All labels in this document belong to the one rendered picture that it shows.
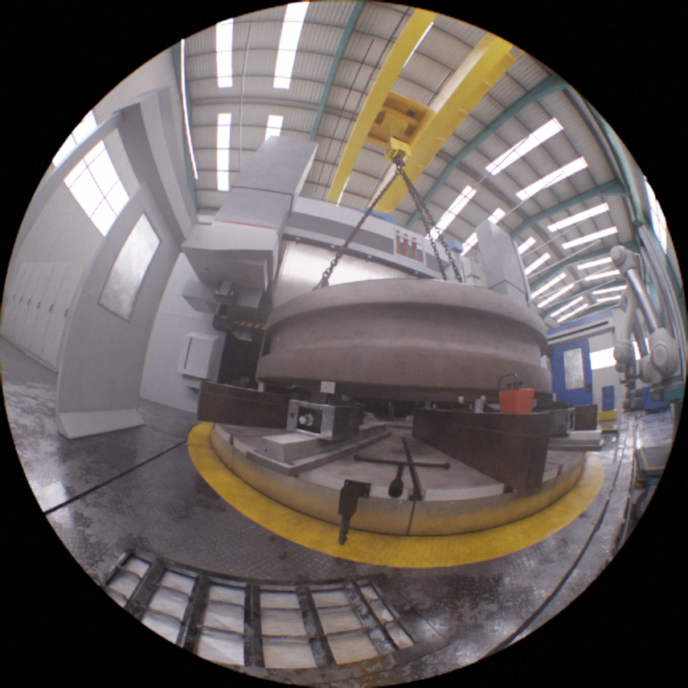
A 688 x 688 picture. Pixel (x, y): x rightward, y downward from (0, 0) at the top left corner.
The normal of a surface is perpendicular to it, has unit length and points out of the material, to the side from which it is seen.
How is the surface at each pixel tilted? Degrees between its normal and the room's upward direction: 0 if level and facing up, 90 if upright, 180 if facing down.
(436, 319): 90
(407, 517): 90
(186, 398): 90
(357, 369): 90
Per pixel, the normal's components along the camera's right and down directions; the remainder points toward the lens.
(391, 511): -0.25, -0.26
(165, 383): 0.29, -0.21
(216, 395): 0.67, -0.11
